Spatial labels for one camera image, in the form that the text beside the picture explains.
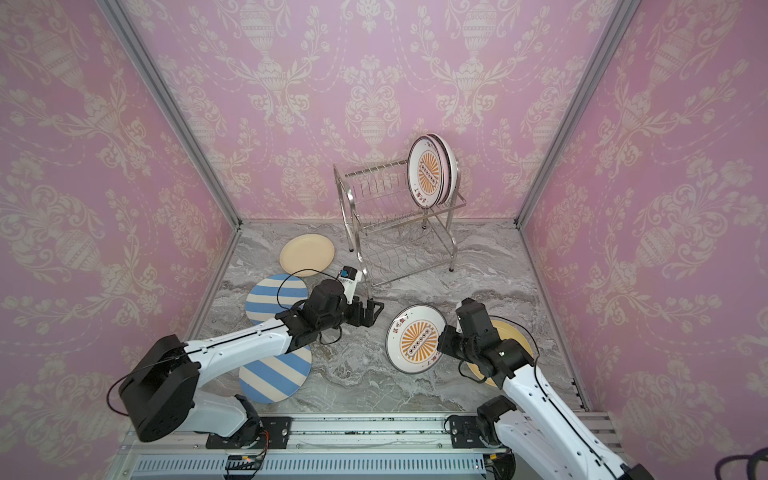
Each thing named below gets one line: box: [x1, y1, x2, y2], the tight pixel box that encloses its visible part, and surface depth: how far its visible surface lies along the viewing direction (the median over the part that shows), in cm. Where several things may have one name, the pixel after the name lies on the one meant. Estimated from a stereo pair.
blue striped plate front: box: [239, 346, 312, 404], surface depth 84 cm
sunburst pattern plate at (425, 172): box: [407, 136, 443, 209], surface depth 87 cm
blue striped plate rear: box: [245, 274, 309, 324], surface depth 103 cm
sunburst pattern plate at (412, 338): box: [385, 304, 447, 374], surface depth 85 cm
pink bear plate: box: [439, 138, 451, 207], surface depth 77 cm
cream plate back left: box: [279, 233, 335, 277], surface depth 112 cm
